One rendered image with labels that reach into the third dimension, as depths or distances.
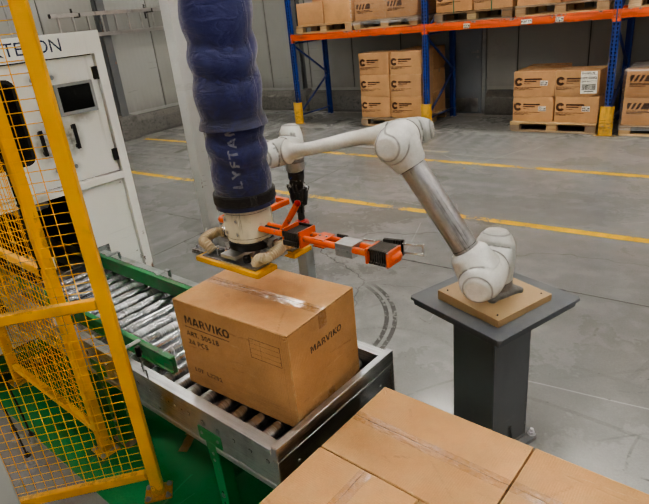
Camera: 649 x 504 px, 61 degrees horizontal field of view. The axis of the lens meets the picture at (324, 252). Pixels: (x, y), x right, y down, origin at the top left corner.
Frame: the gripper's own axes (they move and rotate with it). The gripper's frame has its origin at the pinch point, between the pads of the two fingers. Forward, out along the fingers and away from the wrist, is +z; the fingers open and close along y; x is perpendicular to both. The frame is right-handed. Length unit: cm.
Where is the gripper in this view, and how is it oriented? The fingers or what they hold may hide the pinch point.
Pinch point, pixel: (300, 212)
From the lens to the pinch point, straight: 261.5
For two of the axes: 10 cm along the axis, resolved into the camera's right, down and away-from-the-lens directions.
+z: 1.0, 9.1, 3.9
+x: -6.4, 3.6, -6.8
